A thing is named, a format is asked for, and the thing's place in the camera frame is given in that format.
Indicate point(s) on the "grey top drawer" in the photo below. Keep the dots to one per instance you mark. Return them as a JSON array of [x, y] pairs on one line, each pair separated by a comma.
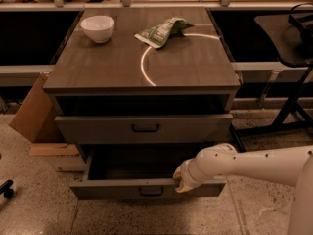
[[144, 129]]

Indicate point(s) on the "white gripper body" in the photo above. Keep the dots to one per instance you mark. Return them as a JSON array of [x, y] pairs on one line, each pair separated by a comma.
[[188, 174]]

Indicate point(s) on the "grey drawer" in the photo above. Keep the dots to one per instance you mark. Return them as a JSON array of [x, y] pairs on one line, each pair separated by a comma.
[[144, 129], [138, 171]]

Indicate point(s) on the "white ceramic bowl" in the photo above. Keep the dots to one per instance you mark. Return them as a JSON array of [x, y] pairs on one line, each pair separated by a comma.
[[98, 28]]

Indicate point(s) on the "brown cardboard box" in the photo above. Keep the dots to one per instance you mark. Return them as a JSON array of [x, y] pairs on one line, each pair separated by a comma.
[[35, 121]]

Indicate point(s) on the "green snack bag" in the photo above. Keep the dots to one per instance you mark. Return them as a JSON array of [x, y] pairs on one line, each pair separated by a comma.
[[158, 35]]

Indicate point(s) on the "grey three-drawer cabinet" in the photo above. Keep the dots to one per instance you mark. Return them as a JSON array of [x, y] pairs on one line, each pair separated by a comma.
[[191, 75]]

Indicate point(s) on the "black chair caster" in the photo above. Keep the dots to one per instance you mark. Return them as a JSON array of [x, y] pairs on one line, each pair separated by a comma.
[[6, 190]]

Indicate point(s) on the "black metal stand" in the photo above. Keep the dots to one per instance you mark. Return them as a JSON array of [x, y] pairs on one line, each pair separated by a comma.
[[292, 37]]

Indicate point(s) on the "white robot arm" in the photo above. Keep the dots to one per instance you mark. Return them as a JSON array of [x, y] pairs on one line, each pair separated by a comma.
[[290, 166]]

